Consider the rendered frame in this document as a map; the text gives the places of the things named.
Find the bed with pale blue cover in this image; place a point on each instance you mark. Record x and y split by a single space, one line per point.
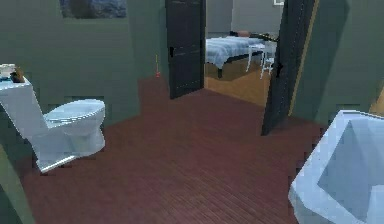
226 50

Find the black room door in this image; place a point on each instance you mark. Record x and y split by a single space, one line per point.
185 46
286 66

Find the white object on toilet tank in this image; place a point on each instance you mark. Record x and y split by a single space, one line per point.
6 70

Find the white toilet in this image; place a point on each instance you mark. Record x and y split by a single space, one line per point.
63 128

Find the dark framed wall picture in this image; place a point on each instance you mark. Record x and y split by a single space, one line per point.
95 8

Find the brown object on toilet tank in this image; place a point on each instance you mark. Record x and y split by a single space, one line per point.
17 76

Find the white chair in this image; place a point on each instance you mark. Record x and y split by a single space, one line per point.
263 56

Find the reddish pillow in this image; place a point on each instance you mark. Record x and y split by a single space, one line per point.
242 33

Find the white bathtub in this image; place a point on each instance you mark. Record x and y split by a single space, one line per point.
336 173

